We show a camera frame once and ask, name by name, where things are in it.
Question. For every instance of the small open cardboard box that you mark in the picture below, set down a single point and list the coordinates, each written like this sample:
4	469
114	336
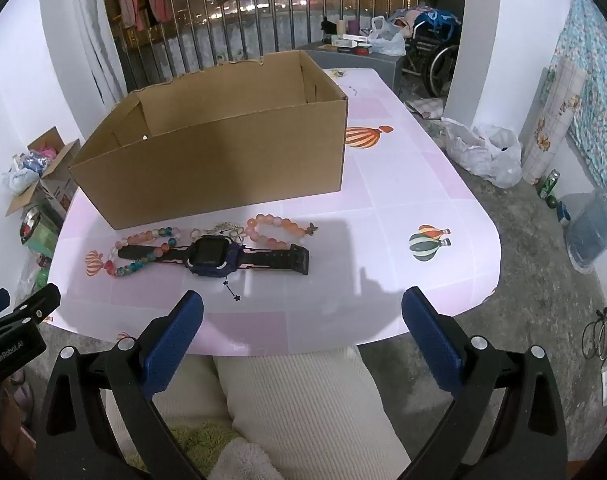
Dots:
58	172

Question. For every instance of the black purple smart watch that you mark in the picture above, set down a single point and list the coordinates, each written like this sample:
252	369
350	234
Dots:
208	256

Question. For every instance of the wheelchair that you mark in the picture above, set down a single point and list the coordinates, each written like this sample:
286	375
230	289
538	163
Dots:
441	67

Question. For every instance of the green glass bottle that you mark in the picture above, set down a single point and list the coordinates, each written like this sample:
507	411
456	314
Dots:
548	182

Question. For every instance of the printed paper roll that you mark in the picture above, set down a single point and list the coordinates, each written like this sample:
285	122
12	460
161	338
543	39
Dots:
553	125

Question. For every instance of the large brown cardboard box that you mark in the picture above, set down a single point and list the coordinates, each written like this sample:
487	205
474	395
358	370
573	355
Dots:
208	170

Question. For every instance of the grey cabinet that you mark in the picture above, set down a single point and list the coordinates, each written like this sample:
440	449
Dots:
378	70

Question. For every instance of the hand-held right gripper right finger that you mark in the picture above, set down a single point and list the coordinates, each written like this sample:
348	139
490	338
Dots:
428	342

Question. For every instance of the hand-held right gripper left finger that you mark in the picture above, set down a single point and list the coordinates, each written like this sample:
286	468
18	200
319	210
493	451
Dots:
173	342

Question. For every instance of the blue white cloth bundle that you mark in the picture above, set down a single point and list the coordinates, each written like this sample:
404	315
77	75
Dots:
433	20

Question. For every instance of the fluffy green white cloth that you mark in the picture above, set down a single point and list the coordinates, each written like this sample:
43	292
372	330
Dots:
203	440

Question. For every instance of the clear water jug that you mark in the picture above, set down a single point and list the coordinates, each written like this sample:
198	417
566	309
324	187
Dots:
593	230

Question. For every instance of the white curtain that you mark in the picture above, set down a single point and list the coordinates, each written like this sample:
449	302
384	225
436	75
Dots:
93	35

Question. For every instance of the white flat box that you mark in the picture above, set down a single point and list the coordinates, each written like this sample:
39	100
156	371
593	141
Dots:
348	39

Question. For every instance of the clear white plastic bag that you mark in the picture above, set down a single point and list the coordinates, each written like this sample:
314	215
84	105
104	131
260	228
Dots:
388	42

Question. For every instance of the green plastic bottle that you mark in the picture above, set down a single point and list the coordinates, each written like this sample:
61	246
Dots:
42	277

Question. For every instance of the floral blue blanket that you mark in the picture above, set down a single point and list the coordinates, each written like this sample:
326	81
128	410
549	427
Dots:
598	85

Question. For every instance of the metal balcony railing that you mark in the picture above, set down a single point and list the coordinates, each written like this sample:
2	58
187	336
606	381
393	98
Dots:
283	10

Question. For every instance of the green packaged item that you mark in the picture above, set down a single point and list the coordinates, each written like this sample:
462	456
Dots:
43	237

